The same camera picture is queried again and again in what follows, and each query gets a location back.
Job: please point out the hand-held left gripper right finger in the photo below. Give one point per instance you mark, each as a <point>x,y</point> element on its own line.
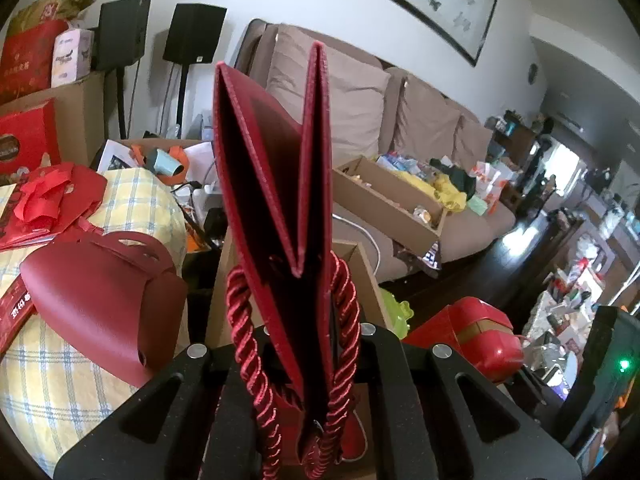
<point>395,360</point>

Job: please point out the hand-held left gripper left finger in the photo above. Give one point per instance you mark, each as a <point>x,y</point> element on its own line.
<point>210,360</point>

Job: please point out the cardboard storage box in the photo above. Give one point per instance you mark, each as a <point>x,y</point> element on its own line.
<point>367,280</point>

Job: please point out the red helmet-like object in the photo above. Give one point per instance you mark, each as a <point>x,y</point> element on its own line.
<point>480,345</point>

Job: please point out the dark red handbag-shaped box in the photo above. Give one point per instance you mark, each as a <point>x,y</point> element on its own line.
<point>100,300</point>

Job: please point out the green plastic bag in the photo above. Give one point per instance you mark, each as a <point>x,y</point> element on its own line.
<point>397,310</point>

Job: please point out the pile of mixed clutter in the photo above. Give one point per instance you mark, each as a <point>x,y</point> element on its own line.
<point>565,300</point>

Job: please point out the beige sofa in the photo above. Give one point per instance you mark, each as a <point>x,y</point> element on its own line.
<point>465,240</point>

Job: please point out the yellow plaid tablecloth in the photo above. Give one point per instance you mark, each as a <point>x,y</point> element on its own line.
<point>60,400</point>

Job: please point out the long shallow cardboard box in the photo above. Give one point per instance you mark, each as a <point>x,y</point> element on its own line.
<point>380,205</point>

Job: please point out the white power strip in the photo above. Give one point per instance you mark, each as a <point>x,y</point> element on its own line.
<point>207,195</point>

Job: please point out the yellow cloth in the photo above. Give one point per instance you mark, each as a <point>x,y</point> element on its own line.
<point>450,195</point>

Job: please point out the dark green cloth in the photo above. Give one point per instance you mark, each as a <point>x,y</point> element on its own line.
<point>462,180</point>

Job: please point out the white paper sheet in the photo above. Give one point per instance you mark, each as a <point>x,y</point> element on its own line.
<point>200,160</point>

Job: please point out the white orange paper bag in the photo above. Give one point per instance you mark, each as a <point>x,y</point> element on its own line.
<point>487,180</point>

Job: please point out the light blue hair dryer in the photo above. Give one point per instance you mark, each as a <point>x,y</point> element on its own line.
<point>165,162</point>

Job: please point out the red printed carton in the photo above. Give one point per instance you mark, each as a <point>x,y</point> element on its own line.
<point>12,310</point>

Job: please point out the white photo-printed box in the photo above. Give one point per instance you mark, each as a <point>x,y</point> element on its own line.
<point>117,157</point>

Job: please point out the red paper booklet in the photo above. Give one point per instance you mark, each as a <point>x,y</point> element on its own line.
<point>20,237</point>

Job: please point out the beige sofa cushion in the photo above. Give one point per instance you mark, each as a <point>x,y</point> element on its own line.
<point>425,120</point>
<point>472,142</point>
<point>350,100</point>

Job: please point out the dark wooden cabinet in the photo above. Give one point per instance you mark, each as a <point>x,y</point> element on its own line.
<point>520,135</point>

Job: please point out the large brown cardboard box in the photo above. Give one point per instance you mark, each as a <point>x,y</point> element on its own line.
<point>80,110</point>

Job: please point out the red cookie gift box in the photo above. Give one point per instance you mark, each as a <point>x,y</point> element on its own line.
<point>30,130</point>

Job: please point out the lilac white tissue pack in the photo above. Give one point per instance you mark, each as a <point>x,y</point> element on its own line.
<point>72,55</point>

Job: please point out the tall red gift box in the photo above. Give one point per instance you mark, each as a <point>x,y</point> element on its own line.
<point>30,60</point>

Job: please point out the crumpled brown paper bag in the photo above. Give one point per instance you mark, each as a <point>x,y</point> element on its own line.
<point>45,7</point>

